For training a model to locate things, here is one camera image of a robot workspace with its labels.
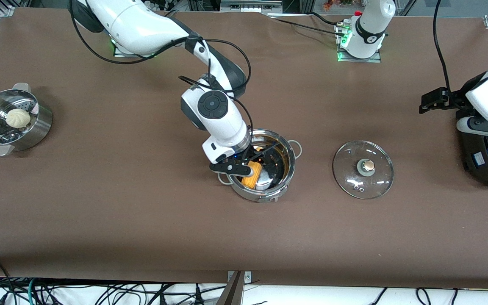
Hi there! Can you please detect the yellow corn cob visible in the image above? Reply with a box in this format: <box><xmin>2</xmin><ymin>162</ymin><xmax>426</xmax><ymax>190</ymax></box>
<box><xmin>241</xmin><ymin>162</ymin><xmax>263</xmax><ymax>189</ymax></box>

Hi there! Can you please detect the glass pot lid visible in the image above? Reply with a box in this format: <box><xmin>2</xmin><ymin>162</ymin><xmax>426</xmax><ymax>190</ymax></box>
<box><xmin>332</xmin><ymin>140</ymin><xmax>394</xmax><ymax>200</ymax></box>

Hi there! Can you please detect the brown table mat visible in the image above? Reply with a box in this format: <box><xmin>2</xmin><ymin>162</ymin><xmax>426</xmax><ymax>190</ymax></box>
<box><xmin>0</xmin><ymin>6</ymin><xmax>488</xmax><ymax>289</ymax></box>

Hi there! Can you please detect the white steamed bun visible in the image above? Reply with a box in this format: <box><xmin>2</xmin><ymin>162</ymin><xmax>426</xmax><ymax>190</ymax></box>
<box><xmin>6</xmin><ymin>108</ymin><xmax>31</xmax><ymax>128</ymax></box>

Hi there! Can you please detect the black base power cable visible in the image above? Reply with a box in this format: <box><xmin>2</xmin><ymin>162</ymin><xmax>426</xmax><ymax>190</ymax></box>
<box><xmin>269</xmin><ymin>12</ymin><xmax>346</xmax><ymax>38</ymax></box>

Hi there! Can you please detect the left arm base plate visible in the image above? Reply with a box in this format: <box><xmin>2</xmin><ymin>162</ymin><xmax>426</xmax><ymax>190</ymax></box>
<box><xmin>335</xmin><ymin>21</ymin><xmax>383</xmax><ymax>64</ymax></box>

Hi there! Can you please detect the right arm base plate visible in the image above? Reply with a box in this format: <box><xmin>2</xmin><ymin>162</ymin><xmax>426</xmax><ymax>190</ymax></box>
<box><xmin>112</xmin><ymin>39</ymin><xmax>161</xmax><ymax>58</ymax></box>

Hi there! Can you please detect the stainless steel cooking pot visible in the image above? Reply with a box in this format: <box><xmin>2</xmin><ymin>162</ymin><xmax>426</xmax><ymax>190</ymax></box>
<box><xmin>218</xmin><ymin>129</ymin><xmax>303</xmax><ymax>203</ymax></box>

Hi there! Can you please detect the stainless steel steamer pot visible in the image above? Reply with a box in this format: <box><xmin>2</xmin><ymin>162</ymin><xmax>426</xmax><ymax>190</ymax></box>
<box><xmin>0</xmin><ymin>83</ymin><xmax>54</xmax><ymax>157</ymax></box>

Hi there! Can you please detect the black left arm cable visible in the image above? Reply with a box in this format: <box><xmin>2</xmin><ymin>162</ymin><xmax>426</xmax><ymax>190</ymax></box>
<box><xmin>433</xmin><ymin>0</ymin><xmax>454</xmax><ymax>94</ymax></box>

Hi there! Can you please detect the aluminium frame strut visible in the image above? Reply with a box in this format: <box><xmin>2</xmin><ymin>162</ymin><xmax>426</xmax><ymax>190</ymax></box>
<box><xmin>216</xmin><ymin>270</ymin><xmax>253</xmax><ymax>305</ymax></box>

